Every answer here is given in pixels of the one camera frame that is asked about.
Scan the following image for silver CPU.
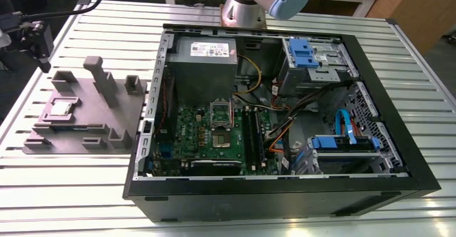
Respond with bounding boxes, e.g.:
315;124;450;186
50;102;75;115

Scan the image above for CPU socket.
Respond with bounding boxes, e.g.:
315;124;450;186
212;131;236;149

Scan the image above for grey parts rack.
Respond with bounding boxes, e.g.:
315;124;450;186
22;56;150;155

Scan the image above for green RAM stick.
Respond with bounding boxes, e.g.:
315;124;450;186
50;124;90;131

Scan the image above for grey power supply unit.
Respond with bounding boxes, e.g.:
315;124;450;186
167;36;239;105

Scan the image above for metal socket cover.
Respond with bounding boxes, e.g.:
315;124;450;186
210;100;234;130

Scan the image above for green motherboard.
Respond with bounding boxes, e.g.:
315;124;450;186
152;103;283;176

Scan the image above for black graphics card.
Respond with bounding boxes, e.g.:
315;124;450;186
180;159;243;176

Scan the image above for black RAM slot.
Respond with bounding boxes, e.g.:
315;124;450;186
247;108;259;170
243;108;255;170
252;108;264;170

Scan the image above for blue plastic drive latch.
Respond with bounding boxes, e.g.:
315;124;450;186
288;38;314;58
295;54;320;68

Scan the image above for metal drive cage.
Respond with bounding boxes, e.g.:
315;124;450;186
278;36;359;96

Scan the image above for black PC case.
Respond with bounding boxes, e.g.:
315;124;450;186
123;22;442;223

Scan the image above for hard disk in blue carrier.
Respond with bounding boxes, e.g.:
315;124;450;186
307;135;382;155

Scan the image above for metal disk bay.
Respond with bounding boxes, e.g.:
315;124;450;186
292;135;407;178

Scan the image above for wooden cabinet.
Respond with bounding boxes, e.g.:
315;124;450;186
367;0;456;58

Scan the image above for thick black cable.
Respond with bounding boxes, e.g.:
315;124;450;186
19;0;111;21

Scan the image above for yellow wire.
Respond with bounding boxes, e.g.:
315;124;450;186
234;54;263;96

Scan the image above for white black wire bundle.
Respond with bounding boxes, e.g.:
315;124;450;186
234;91;290;112

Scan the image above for multicolour power wires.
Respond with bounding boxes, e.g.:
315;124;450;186
270;95;288;112

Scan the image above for orange wires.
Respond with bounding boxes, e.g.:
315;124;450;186
266;137;287;155

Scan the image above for black cable bundle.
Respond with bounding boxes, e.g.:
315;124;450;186
266;80;355;139

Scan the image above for blue SATA cable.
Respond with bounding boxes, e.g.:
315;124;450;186
335;109;358;145

